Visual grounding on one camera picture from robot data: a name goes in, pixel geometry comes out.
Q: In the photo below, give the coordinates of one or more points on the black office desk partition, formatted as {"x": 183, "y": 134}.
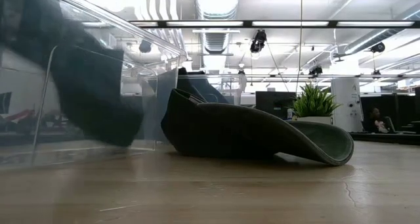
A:
{"x": 393, "y": 119}

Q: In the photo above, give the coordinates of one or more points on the dark grey felt cloth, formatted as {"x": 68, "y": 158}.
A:
{"x": 236, "y": 132}

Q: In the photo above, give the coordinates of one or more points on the clear plastic storage box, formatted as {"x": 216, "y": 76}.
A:
{"x": 154, "y": 86}

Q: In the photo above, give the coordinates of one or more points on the green plant in white pot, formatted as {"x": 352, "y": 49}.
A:
{"x": 313, "y": 102}

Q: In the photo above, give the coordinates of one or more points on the silver ventilation duct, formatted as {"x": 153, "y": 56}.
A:
{"x": 217, "y": 7}

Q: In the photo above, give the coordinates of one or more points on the black computer monitor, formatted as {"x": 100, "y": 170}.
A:
{"x": 275, "y": 104}

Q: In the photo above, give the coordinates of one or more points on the black overhead camera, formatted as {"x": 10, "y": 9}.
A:
{"x": 258, "y": 40}

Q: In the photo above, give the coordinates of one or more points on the white round pillar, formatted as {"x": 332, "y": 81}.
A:
{"x": 346, "y": 102}

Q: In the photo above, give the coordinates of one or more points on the black ceiling spotlight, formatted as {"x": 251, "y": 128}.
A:
{"x": 378, "y": 47}
{"x": 145, "y": 46}

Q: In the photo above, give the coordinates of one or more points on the person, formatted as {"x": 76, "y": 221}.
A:
{"x": 376, "y": 120}

